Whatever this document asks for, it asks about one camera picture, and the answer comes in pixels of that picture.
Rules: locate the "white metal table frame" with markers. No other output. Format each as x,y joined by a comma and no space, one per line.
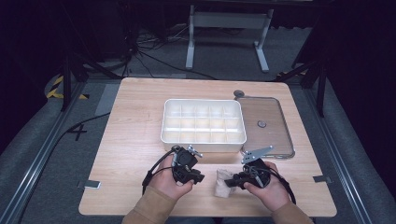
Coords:
229,21

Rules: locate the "person's right hand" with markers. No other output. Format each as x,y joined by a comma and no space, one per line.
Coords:
267,194

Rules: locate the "grey tape strip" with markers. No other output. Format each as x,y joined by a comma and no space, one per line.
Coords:
89,184
322,179

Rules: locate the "yellow black floor tape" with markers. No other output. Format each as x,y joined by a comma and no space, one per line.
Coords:
54,91

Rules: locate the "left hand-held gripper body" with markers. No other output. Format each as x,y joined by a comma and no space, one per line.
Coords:
184,162

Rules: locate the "pale sock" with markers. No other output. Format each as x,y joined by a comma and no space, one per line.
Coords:
221,188

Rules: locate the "transparent box lid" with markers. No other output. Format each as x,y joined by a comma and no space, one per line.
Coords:
267,130

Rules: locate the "white compartment box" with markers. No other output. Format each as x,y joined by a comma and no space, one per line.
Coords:
203,124

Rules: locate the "black metal stand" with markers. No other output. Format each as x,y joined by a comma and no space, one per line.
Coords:
71,77
320,87

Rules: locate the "aluminium floor rail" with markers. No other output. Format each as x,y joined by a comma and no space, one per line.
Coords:
339,161
34,165

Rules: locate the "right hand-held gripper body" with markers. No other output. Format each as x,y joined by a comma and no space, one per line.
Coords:
257,169

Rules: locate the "small grey round disc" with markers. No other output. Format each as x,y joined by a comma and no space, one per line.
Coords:
239,93

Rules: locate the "person's left hand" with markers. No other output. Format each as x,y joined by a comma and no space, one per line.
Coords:
166,182

